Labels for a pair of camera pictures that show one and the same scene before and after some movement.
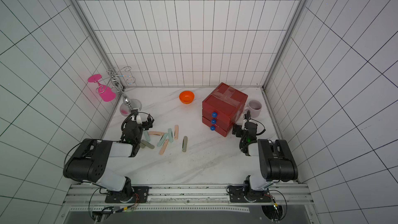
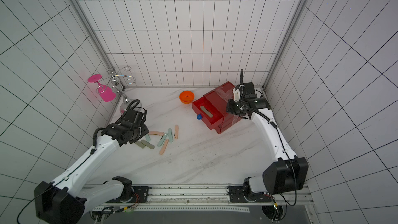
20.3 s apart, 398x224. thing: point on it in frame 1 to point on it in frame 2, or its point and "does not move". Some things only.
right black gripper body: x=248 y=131 to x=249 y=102
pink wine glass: x=107 y=94 does not move
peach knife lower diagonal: x=163 y=147 does not move
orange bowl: x=186 y=97 does not move
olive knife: x=184 y=143 to x=204 y=110
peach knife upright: x=176 y=134 does not move
